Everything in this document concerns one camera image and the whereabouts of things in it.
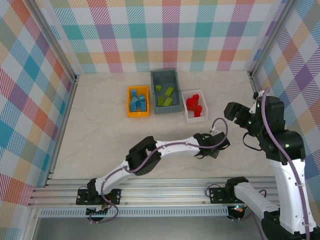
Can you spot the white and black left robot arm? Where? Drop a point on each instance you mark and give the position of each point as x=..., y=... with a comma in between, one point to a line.
x=175, y=147

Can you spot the small green lego piece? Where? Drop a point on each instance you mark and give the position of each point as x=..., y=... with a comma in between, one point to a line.
x=158, y=88

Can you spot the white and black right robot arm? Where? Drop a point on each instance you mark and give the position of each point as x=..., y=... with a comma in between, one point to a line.
x=287, y=195

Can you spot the red lego brick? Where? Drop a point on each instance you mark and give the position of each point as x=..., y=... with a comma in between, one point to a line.
x=195, y=96
x=197, y=114
x=199, y=108

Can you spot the red lego window frame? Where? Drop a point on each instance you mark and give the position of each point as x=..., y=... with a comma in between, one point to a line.
x=190, y=103

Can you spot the yellow plastic bin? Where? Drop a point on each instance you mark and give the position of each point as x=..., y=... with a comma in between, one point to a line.
x=138, y=114

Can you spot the grey plastic bin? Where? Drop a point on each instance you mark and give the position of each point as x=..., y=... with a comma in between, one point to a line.
x=166, y=110

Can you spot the small circuit board with LEDs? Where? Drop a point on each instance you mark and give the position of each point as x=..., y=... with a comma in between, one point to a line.
x=237, y=208

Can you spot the green lego brick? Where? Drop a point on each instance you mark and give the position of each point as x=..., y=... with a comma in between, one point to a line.
x=160, y=100
x=167, y=101
x=169, y=91

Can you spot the aluminium frame post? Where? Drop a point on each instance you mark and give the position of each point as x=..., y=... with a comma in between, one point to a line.
x=272, y=37
x=58, y=42

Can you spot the wide aluminium base rail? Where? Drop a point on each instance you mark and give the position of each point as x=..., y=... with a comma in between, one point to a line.
x=162, y=192

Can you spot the blue lego brick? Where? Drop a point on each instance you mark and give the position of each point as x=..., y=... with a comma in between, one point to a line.
x=133, y=107
x=133, y=92
x=143, y=106
x=142, y=97

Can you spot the aluminium side rail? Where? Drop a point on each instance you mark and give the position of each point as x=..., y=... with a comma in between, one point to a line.
x=63, y=130
x=253, y=81

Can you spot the white plastic bin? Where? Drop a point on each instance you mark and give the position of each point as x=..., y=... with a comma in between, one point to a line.
x=197, y=120

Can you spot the blue lego slope piece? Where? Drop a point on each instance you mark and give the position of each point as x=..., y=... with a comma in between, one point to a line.
x=135, y=100

